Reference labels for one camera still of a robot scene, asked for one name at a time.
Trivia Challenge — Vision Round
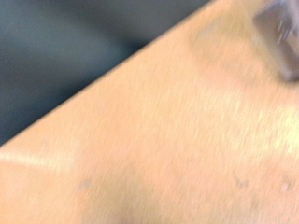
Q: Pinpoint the black Keurig coffee machine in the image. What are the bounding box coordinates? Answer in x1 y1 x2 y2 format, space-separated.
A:
251 0 299 83

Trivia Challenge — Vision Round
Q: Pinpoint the dark grey backdrop board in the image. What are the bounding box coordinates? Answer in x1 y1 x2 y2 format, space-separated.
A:
0 0 214 147

